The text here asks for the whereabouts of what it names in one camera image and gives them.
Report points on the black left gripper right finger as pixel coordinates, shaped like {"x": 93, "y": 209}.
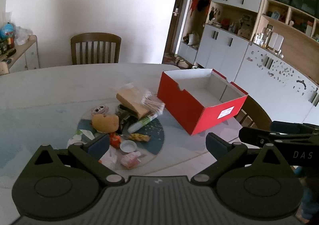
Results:
{"x": 228, "y": 157}

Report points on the white side cabinet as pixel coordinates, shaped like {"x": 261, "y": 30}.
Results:
{"x": 21, "y": 58}

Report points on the red cardboard box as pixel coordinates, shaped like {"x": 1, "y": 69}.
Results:
{"x": 200, "y": 98}

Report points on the dark wooden chair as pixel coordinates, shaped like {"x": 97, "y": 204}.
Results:
{"x": 92, "y": 48}

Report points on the tan plush toy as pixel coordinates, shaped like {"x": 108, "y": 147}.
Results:
{"x": 105, "y": 124}

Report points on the yellow snack wrapper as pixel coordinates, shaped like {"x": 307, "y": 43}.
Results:
{"x": 139, "y": 137}

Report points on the red orange small toy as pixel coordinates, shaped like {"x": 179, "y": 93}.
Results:
{"x": 115, "y": 140}

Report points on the near wooden chair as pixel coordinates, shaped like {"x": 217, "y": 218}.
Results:
{"x": 253, "y": 115}

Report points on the pink packet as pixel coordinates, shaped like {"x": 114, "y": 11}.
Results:
{"x": 131, "y": 160}

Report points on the blue gloved right hand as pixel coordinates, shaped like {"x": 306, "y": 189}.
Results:
{"x": 309, "y": 203}

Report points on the blue round placemat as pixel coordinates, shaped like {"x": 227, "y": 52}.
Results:
{"x": 154, "y": 130}

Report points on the white round lid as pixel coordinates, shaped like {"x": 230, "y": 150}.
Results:
{"x": 128, "y": 146}

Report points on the bag of cotton swabs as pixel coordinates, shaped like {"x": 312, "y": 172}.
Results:
{"x": 153, "y": 103}

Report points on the black snack packet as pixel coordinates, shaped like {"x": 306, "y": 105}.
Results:
{"x": 126, "y": 117}

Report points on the dark wooden door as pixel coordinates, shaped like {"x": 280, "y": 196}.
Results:
{"x": 173, "y": 26}

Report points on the blue globe toy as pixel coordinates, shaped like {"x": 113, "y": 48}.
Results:
{"x": 7, "y": 31}

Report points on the monster face plush pouch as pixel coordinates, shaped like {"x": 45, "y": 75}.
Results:
{"x": 101, "y": 109}

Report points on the white green glue tube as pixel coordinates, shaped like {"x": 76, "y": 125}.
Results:
{"x": 142, "y": 122}

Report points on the bagged bread slice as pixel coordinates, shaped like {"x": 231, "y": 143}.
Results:
{"x": 131, "y": 97}

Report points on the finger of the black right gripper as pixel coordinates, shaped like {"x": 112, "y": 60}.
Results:
{"x": 256, "y": 137}
{"x": 293, "y": 128}

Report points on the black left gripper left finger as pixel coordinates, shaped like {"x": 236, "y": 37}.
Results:
{"x": 87, "y": 157}

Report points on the green white tissue pack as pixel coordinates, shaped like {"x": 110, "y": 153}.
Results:
{"x": 81, "y": 136}

